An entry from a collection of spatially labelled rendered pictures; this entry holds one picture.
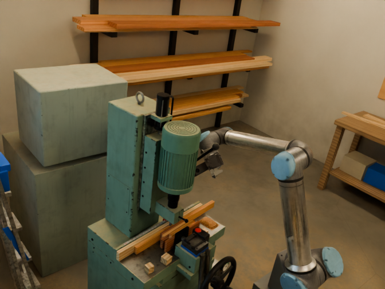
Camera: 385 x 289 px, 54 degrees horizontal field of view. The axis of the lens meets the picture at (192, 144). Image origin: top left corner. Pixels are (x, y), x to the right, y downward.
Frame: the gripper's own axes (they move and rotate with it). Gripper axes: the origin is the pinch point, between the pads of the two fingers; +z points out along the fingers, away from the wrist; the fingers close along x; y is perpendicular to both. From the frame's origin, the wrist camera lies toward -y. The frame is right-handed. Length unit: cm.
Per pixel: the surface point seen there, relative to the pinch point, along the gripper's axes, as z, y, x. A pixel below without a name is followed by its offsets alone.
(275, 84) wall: -350, 111, -61
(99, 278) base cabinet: -27, -85, 31
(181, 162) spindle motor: 15.4, -8.5, -5.6
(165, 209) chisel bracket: -3.8, -28.5, 10.8
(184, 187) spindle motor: 7.5, -13.4, 5.0
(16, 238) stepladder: -14, -113, -9
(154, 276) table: 14, -42, 35
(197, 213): -28.0, -18.5, 21.7
